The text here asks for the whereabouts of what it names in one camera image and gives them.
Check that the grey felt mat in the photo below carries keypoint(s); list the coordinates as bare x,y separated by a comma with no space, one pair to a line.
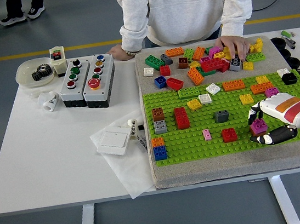
229,166

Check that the small pink brick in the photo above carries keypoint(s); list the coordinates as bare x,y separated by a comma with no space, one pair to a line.
207,135

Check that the red two-by-two brick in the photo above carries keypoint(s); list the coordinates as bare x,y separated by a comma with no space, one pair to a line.
165,70
229,135

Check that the lime two-by-four brick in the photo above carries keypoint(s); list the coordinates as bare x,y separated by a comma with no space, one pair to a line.
189,92

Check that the orange two-by-two brick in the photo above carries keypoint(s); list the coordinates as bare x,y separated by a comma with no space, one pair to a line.
158,142

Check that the dark grey two-by-two brick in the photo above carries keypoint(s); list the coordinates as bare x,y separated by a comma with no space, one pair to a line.
221,116
166,59

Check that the small green connector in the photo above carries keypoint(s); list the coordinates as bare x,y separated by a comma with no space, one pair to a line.
285,33

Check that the green studded baseplate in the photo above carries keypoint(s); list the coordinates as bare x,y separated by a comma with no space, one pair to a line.
193,150

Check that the white wall switch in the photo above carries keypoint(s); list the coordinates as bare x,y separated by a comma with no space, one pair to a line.
114,140

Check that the four-button control box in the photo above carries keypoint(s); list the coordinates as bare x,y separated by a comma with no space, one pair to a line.
75,83

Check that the person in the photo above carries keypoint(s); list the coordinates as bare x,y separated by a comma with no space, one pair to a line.
14,19
185,2

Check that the yellow two-by-two brick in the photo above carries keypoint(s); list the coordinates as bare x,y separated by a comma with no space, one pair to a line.
248,65
246,99
194,104
262,79

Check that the blue two-by-two brick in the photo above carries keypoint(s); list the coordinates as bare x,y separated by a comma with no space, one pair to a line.
160,153
160,82

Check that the black metal gear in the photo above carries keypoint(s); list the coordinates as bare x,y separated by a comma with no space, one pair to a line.
46,69
37,76

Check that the black two-by-two brick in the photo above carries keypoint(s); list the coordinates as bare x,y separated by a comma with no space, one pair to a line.
289,78

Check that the white two-by-two brick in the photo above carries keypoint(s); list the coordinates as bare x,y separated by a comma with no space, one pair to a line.
283,72
148,71
213,88
205,98

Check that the white plastic bowl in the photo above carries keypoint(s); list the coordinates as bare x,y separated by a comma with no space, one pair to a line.
26,75

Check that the red upturned brick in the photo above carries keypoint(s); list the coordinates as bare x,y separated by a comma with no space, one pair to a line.
175,83

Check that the cream small switch box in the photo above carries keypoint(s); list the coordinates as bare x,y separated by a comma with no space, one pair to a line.
58,60

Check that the green two-by-four brick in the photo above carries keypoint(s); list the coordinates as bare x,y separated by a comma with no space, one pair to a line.
154,62

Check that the small metal screw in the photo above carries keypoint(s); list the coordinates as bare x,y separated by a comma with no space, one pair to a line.
292,33

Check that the grey two-by-three brick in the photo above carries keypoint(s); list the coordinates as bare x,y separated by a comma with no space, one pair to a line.
235,66

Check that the magenta two-by-two brick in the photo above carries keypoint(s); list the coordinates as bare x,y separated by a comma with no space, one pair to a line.
271,91
258,126

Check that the emergency-stop button control box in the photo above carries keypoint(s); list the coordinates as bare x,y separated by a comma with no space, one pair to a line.
98,80

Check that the red two-by-four brick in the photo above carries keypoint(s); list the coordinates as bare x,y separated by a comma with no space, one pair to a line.
181,118
211,64

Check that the person's left hand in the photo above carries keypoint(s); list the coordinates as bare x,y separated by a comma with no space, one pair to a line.
233,44

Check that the white pipe tee fitting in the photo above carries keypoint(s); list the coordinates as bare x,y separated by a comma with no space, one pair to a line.
50,101

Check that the person's right forearm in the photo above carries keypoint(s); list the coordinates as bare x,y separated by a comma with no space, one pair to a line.
131,34

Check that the person's left forearm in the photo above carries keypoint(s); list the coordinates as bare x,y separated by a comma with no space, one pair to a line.
234,20

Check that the dark green brick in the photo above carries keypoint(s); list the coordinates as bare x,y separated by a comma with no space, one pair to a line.
208,50
210,73

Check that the light grey two-by-two brick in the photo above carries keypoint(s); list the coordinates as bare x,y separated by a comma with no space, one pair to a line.
160,127

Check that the person's right hand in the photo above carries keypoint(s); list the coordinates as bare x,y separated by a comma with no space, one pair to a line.
118,53

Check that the orange two-by-four brick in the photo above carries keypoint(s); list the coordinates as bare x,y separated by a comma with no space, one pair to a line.
234,85
199,53
261,88
174,52
195,75

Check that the white lettered pipe fitting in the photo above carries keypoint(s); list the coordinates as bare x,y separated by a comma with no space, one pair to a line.
132,126

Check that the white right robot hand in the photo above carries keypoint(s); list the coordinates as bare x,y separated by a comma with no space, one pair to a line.
285,108

